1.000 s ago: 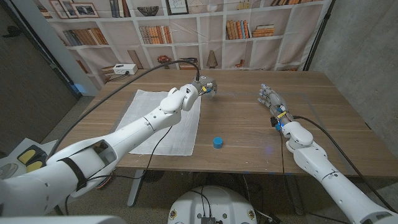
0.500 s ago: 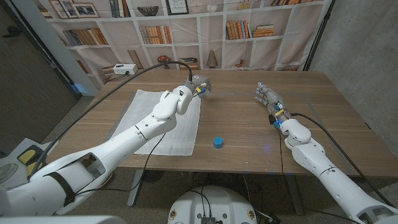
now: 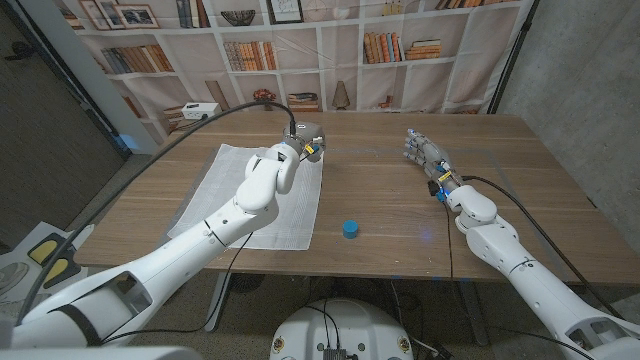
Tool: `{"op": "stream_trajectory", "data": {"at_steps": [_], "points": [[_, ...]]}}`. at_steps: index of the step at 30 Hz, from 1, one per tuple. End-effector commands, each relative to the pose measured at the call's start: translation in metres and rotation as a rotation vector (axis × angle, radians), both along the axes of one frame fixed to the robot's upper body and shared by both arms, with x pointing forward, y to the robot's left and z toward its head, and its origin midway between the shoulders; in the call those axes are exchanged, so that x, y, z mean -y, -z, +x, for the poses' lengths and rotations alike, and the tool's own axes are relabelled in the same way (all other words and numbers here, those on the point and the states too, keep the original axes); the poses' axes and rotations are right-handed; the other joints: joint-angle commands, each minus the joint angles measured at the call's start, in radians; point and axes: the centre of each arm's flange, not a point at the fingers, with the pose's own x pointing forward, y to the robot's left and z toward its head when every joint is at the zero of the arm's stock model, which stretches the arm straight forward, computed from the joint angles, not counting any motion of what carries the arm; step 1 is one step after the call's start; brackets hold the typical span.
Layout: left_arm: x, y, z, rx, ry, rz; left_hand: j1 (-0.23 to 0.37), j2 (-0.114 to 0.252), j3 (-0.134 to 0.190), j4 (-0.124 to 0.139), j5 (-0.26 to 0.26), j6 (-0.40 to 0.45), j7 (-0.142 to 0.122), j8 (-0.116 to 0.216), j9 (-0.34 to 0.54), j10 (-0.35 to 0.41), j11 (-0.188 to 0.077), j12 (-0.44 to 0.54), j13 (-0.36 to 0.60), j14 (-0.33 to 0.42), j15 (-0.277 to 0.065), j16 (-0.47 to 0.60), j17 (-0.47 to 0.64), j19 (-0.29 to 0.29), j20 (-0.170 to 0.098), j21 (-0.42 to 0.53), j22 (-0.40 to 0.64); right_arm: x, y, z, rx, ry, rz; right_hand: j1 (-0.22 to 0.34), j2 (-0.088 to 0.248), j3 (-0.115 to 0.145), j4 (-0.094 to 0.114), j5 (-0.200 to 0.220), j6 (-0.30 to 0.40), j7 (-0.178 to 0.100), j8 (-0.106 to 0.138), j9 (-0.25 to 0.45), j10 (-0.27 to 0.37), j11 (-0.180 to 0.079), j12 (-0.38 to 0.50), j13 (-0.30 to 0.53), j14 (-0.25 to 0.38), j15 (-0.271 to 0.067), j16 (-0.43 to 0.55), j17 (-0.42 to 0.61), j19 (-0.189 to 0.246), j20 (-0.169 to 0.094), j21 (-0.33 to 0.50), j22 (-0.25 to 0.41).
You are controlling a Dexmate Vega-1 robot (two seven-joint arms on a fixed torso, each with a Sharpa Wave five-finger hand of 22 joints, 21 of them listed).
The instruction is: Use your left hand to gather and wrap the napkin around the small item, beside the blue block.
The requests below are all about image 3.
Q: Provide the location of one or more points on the grey sneaker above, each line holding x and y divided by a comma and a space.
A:
10, 276

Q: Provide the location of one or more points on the white cloth napkin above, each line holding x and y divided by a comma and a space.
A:
215, 190

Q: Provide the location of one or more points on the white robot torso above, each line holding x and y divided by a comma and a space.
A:
350, 330

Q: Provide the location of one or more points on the yellow black foot pedal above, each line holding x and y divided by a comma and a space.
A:
42, 250
60, 270

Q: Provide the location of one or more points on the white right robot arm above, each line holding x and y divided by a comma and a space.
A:
500, 245

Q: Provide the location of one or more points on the blue cylinder block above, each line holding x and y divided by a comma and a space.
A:
350, 229

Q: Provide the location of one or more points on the printed bookshelf backdrop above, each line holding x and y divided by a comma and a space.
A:
340, 60

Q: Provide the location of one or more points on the white power strip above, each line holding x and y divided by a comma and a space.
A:
197, 110

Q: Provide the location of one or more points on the white floor platform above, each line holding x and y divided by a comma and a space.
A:
80, 234

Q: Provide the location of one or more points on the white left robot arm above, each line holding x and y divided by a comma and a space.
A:
250, 195

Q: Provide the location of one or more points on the black backdrop stand pole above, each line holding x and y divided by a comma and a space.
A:
515, 55

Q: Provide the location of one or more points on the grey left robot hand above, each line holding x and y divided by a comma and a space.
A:
306, 140

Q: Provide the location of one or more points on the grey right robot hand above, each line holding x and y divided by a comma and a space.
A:
430, 155

